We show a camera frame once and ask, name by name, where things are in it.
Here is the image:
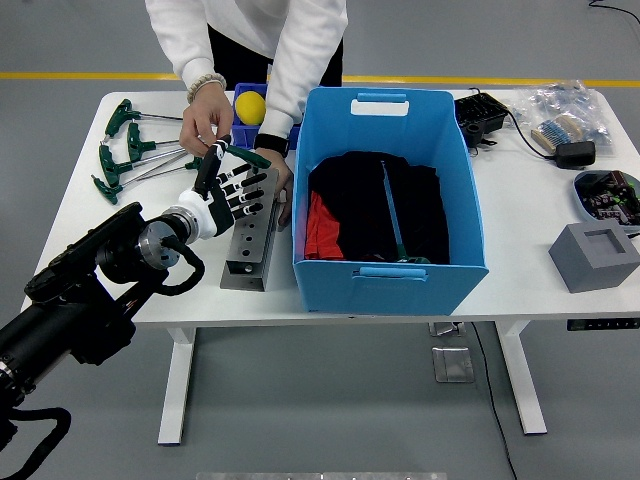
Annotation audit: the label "person's right hand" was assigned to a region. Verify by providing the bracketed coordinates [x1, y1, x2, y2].
[178, 83, 235, 158]

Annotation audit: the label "person's left hand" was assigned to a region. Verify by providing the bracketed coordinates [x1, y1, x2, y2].
[267, 147, 295, 232]

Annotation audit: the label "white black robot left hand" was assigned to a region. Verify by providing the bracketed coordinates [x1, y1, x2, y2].
[178, 133, 269, 240]

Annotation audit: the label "grey metal tool holder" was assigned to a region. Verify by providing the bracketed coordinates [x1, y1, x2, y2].
[219, 166, 281, 292]

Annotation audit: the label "large green T-handle wrench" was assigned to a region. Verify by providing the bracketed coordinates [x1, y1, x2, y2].
[380, 159, 431, 265]

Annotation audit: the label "large blue folding box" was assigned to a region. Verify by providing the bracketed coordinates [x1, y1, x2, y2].
[291, 87, 490, 317]

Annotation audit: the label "black wristwatch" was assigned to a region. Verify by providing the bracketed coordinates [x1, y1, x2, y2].
[253, 133, 291, 159]

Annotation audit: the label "small blue plastic bin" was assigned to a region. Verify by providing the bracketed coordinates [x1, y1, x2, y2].
[230, 82, 301, 151]

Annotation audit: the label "yellow lemon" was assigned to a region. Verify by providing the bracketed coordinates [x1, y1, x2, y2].
[234, 90, 267, 126]

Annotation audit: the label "red cloth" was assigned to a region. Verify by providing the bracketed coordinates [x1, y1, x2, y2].
[304, 191, 345, 260]

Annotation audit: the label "black cloth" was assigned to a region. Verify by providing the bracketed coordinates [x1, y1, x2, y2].
[307, 151, 451, 264]

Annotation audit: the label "person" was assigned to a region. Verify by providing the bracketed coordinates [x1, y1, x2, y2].
[144, 0, 349, 232]

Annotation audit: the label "white table leg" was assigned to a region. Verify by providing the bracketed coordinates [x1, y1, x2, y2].
[157, 327, 197, 446]
[494, 320, 549, 436]

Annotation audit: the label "black battery charger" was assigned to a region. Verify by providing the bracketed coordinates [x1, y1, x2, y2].
[453, 92, 511, 149]

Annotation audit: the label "square metal floor plate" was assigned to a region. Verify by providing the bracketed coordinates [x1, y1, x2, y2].
[431, 345, 475, 384]

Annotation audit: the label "beige resistor tape strip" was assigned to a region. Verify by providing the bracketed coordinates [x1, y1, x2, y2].
[530, 113, 584, 154]

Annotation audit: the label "clear plastic parts bags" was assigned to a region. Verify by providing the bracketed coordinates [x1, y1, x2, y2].
[509, 79, 615, 159]

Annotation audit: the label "black power adapter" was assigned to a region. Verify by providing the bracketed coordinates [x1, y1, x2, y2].
[555, 141, 597, 170]

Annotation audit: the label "light blue bowl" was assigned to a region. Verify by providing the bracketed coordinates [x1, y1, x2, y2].
[572, 169, 640, 229]

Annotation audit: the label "grey block with square recess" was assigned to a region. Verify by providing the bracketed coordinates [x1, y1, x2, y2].
[548, 222, 640, 294]

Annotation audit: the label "dark electronic components pile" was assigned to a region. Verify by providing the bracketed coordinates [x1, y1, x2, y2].
[574, 170, 640, 226]

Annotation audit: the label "black desk control panel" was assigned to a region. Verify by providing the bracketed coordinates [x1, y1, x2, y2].
[566, 317, 640, 332]

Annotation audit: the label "beige bead bracelet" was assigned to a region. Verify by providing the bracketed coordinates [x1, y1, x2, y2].
[186, 73, 227, 105]

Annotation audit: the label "small green T-handle wrench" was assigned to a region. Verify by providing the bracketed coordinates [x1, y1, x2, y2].
[135, 154, 205, 182]

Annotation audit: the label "black adapter cable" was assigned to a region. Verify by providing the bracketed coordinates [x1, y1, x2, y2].
[504, 109, 559, 161]

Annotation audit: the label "thin black floor cable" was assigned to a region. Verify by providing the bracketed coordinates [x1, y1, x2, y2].
[588, 0, 640, 24]

